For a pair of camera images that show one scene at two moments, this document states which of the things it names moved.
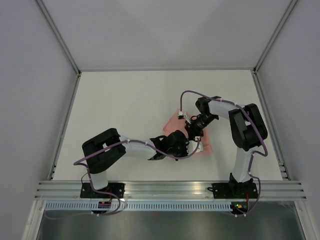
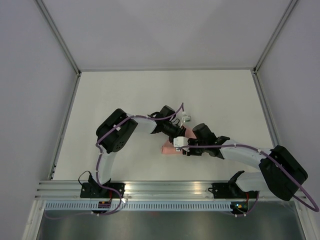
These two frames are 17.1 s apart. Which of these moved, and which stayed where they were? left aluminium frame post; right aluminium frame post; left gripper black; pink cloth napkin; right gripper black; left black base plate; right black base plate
Moved: right gripper black; left gripper black; pink cloth napkin
Stayed: right aluminium frame post; left aluminium frame post; left black base plate; right black base plate
